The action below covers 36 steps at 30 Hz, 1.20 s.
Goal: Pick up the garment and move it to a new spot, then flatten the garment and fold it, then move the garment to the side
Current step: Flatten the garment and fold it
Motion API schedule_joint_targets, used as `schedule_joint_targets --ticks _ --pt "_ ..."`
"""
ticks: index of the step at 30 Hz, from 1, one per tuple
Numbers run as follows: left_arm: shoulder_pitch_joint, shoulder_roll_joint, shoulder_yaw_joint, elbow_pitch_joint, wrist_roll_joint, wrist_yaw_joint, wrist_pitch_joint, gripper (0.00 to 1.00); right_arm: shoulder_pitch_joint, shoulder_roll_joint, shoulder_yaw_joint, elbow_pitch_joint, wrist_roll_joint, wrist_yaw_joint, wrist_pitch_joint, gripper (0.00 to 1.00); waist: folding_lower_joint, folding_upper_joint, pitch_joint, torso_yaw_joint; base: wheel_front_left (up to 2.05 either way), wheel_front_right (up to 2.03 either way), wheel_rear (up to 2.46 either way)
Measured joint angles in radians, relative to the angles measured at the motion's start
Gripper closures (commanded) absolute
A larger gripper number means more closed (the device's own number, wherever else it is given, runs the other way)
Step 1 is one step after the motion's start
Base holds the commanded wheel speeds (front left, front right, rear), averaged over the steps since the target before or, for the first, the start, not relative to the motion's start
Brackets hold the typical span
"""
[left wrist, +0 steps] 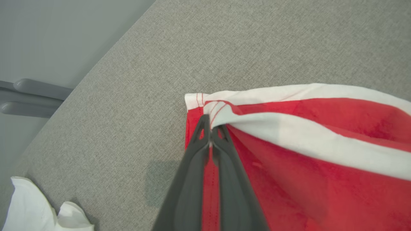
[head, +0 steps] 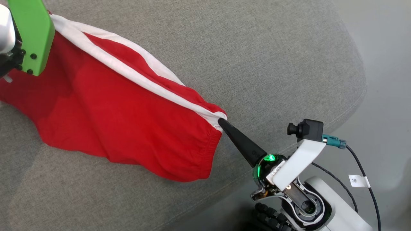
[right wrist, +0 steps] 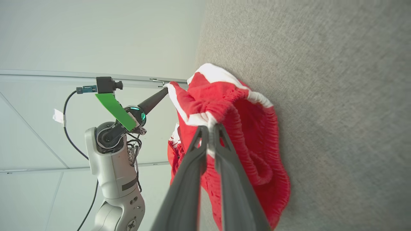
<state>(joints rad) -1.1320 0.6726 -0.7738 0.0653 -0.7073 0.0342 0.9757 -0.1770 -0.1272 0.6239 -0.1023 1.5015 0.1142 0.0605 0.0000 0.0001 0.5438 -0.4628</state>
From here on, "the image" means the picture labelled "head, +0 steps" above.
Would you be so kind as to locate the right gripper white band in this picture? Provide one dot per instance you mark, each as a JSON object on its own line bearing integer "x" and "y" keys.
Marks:
{"x": 298, "y": 163}

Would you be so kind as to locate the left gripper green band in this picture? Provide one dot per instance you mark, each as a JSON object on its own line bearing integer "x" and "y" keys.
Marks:
{"x": 32, "y": 32}

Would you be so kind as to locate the red shorts white stripe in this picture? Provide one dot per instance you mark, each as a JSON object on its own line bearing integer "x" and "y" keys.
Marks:
{"x": 122, "y": 122}

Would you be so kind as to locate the grey fabric sofa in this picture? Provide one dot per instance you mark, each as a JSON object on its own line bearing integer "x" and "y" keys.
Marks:
{"x": 257, "y": 64}

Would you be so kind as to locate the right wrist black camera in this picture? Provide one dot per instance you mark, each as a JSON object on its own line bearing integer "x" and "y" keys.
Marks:
{"x": 310, "y": 130}

